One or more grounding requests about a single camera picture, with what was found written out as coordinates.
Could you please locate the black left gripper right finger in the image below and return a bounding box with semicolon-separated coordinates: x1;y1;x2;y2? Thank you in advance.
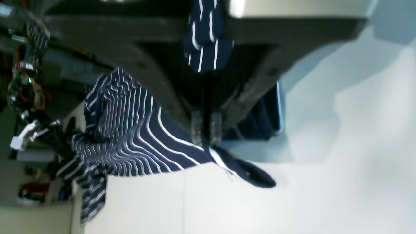
208;0;371;145

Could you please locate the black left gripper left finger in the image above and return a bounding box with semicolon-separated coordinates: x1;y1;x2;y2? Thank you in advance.
43;0;203;146

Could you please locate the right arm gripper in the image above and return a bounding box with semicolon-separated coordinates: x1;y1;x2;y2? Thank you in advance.
10;110;62;151

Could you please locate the navy white striped T-shirt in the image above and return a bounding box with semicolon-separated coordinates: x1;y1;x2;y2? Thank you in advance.
55;0;286;225

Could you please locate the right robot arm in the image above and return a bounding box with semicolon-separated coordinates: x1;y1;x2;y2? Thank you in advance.
1;0;377;146

